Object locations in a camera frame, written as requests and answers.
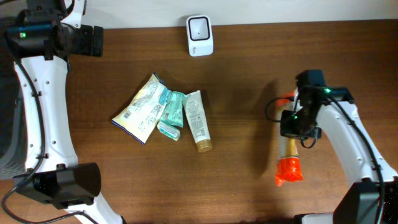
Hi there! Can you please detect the red spaghetti packet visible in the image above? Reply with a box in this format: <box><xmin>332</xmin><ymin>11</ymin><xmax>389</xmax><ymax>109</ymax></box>
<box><xmin>274</xmin><ymin>90</ymin><xmax>303</xmax><ymax>187</ymax></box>

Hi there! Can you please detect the cream snack bag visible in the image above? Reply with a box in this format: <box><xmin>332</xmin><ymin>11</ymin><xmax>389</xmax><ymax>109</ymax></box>
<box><xmin>111</xmin><ymin>72</ymin><xmax>171</xmax><ymax>145</ymax></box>

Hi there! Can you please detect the white gold-capped tube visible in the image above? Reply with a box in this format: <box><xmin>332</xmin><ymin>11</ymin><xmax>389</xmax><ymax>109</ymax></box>
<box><xmin>183</xmin><ymin>90</ymin><xmax>212</xmax><ymax>153</ymax></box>

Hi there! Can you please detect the teal snack pouch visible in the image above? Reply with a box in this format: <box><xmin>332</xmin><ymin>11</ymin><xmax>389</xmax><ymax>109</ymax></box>
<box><xmin>160</xmin><ymin>91</ymin><xmax>186</xmax><ymax>128</ymax></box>

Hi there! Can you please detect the green tissue pack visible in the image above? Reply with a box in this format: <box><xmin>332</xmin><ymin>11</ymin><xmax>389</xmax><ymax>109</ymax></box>
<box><xmin>157</xmin><ymin>121</ymin><xmax>180</xmax><ymax>141</ymax></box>

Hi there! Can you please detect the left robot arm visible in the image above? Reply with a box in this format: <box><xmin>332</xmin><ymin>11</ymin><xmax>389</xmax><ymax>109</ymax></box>
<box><xmin>4</xmin><ymin>0</ymin><xmax>125</xmax><ymax>224</ymax></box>

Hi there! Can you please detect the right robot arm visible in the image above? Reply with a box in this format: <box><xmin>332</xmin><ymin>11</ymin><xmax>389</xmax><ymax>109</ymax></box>
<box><xmin>280</xmin><ymin>70</ymin><xmax>397</xmax><ymax>224</ymax></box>

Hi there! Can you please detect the white barcode scanner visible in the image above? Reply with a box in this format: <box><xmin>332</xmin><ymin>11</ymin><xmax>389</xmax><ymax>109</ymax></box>
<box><xmin>186</xmin><ymin>15</ymin><xmax>214</xmax><ymax>57</ymax></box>

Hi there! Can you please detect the grey plastic mesh basket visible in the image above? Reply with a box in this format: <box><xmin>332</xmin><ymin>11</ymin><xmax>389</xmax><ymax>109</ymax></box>
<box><xmin>1</xmin><ymin>16</ymin><xmax>27</xmax><ymax>180</ymax></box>

